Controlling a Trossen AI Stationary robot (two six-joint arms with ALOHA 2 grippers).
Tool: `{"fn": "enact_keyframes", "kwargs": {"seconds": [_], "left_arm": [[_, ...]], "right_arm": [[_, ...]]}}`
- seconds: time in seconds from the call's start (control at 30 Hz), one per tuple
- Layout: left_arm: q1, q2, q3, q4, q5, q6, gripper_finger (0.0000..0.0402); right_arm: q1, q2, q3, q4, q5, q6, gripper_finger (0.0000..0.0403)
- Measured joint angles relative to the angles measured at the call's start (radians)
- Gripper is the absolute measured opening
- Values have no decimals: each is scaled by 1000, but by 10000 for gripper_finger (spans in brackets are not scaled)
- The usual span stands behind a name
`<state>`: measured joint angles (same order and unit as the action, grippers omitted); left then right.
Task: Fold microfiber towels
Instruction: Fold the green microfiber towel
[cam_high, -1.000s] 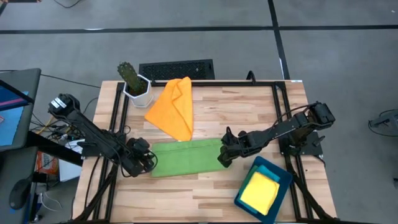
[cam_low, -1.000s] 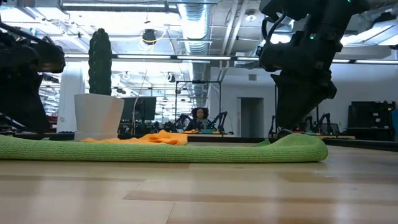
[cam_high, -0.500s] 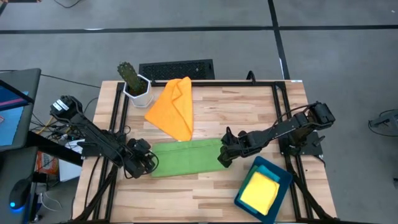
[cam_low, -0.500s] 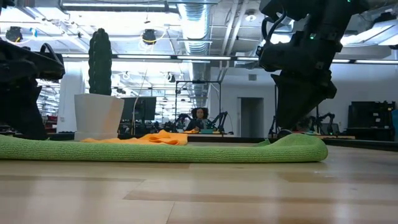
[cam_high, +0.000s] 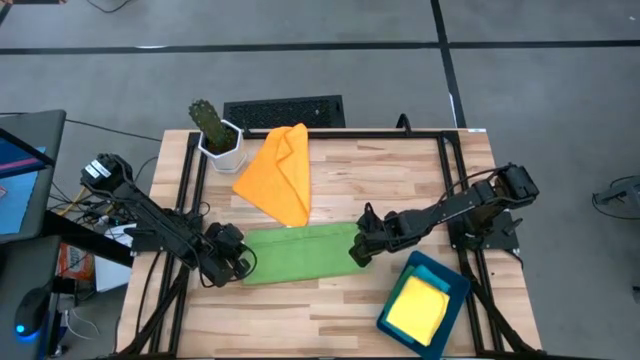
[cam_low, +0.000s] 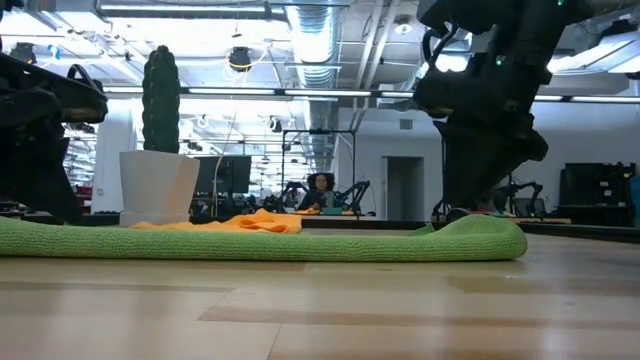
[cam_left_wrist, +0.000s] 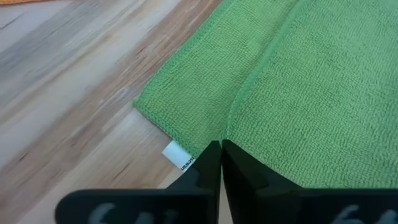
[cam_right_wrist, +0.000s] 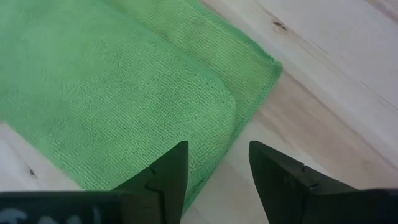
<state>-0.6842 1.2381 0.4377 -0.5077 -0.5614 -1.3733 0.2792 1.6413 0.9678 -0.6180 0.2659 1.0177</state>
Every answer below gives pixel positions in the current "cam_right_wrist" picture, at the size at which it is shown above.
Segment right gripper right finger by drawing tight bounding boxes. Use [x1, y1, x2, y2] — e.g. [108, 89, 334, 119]
[248, 140, 398, 224]

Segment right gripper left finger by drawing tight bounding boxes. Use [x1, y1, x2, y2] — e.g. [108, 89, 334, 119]
[0, 141, 189, 224]

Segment green microfiber towel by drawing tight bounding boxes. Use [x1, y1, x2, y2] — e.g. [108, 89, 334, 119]
[0, 0, 284, 214]

